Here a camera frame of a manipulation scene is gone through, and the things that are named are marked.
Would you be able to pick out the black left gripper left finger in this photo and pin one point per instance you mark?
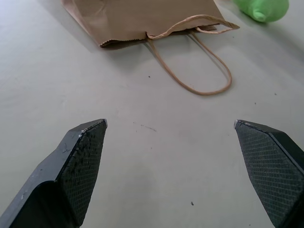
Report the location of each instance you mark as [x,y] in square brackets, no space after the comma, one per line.
[71,171]

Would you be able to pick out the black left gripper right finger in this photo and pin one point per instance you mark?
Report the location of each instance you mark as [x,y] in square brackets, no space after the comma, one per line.
[273,171]

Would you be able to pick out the brown paper bag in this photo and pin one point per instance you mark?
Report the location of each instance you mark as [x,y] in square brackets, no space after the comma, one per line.
[133,19]

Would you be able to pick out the green plastic bottle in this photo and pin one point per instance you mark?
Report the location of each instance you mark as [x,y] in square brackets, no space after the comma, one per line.
[263,8]

